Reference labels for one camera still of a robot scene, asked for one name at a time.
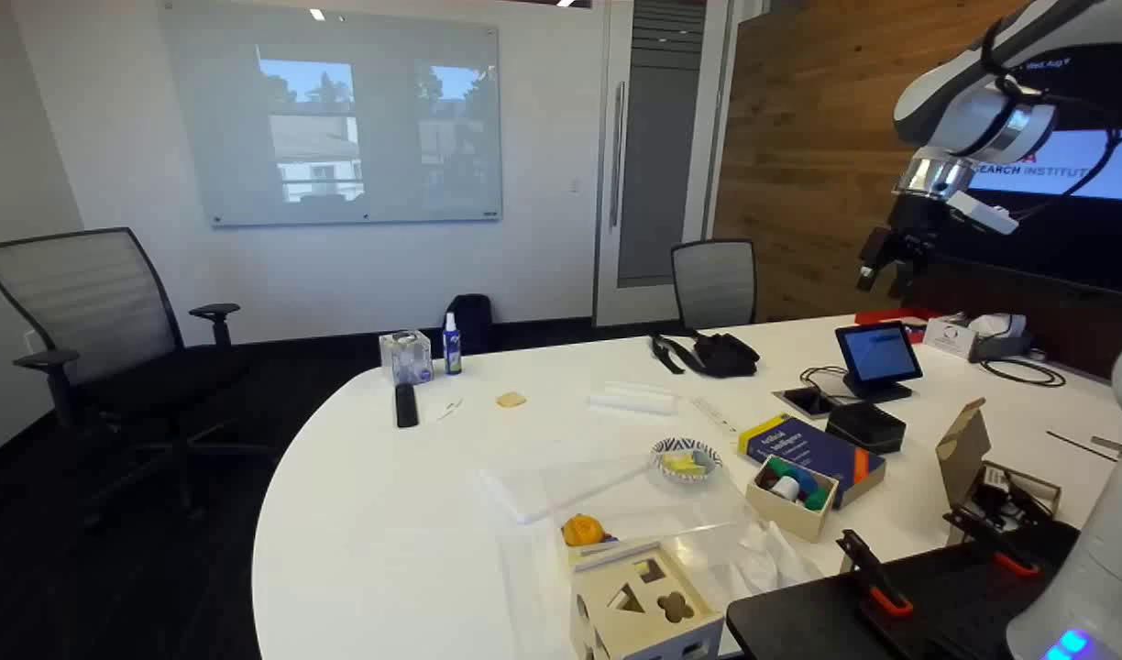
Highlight glass wall whiteboard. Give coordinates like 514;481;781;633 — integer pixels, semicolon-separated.
159;0;505;233

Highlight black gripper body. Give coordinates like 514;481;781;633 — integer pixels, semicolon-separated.
877;192;960;275

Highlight white frosted glass door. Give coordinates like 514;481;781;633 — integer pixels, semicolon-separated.
593;0;737;331

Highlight small beige box with blocks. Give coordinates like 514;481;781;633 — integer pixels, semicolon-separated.
745;451;845;542

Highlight wooden shape sorter box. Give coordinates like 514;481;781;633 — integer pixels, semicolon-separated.
568;538;726;660

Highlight open brown cardboard box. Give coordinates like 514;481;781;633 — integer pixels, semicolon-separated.
933;395;1067;542

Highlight flat black square box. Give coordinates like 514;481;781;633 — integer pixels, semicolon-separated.
822;399;911;457

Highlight red flat object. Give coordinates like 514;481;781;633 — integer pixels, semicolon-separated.
851;304;935;332

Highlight thin pen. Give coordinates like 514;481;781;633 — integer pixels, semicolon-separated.
1047;425;1122;467

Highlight coiled grey cable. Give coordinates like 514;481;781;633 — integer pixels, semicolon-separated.
797;360;856;404

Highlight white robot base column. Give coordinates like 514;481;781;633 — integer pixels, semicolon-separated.
1000;332;1122;660

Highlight clear plastic bag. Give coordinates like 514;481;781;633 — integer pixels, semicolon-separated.
657;513;822;600

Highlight small grey mesh office chair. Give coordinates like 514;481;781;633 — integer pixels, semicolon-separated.
667;233;762;332

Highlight black tablet on stand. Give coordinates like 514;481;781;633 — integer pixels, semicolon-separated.
834;320;929;404

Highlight black backpack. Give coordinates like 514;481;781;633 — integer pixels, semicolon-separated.
443;289;498;357

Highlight black clamp orange tip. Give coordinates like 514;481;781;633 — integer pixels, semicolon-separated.
834;525;921;623
944;501;1047;584

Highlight large black mesh office chair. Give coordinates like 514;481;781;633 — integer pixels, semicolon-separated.
0;225;274;525

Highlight black remote control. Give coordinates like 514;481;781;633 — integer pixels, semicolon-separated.
393;377;422;431

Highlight blue book box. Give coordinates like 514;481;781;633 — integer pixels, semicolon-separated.
737;409;890;511

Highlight black looped cable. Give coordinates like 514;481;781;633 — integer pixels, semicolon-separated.
981;353;1070;392

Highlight black smartphone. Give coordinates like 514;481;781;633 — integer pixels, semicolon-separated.
774;380;835;419

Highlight orange toy piece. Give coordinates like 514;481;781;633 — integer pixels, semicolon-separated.
559;511;615;553

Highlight clear plastic container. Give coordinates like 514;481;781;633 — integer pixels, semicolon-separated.
379;327;437;387

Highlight wall television screen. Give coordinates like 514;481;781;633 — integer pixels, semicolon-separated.
940;45;1122;304

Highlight blue spray bottle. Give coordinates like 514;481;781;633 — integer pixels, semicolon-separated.
442;307;467;377

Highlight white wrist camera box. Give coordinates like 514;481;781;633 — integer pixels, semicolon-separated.
944;186;1023;237

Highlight black mounting platform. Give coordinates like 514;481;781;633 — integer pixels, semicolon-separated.
724;516;1085;660

